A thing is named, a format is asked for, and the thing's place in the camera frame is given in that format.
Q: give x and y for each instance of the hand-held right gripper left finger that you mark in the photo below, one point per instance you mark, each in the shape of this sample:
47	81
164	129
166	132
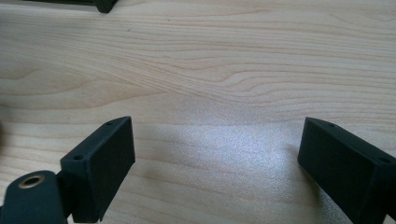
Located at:
99	168

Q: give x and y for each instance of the black metal rack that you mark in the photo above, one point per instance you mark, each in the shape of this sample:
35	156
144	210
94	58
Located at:
104	4

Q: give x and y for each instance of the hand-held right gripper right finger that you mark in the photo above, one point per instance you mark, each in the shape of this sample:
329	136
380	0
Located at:
345	165

